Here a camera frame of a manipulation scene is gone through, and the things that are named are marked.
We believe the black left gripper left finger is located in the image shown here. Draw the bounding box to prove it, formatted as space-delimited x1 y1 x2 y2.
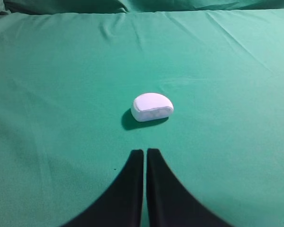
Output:
64 149 144 227

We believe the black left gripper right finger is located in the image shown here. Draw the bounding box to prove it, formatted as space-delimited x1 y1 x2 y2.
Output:
146 148 230 227

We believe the white earphone case body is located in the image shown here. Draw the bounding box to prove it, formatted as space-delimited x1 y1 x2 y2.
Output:
131 93 174 122

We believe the green table cloth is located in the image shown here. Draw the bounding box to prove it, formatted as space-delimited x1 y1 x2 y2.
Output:
0 0 284 227

